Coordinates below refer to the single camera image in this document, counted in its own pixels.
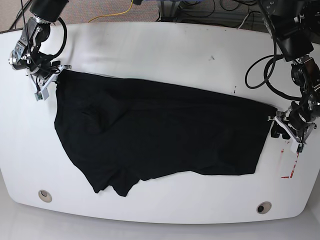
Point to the black t-shirt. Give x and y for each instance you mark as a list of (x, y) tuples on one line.
[(119, 131)]

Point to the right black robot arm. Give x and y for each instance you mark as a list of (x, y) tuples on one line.
[(41, 68)]

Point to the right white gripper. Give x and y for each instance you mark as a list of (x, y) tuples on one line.
[(41, 84)]

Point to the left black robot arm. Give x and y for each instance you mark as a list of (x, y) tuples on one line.
[(291, 23)]

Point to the table cable grommet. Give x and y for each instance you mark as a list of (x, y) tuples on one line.
[(45, 196), (264, 207)]

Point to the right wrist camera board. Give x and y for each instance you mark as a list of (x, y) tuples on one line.
[(38, 96)]

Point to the left table cable grommet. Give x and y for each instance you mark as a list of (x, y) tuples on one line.
[(45, 196)]

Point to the red tape rectangle marking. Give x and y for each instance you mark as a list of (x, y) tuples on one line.
[(287, 161)]

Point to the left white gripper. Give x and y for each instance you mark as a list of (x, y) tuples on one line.
[(291, 126)]

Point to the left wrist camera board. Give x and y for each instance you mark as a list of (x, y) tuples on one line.
[(300, 148)]

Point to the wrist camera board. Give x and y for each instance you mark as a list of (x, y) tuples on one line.
[(300, 148), (38, 96)]

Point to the right table cable grommet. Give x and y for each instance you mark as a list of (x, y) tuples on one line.
[(264, 207)]

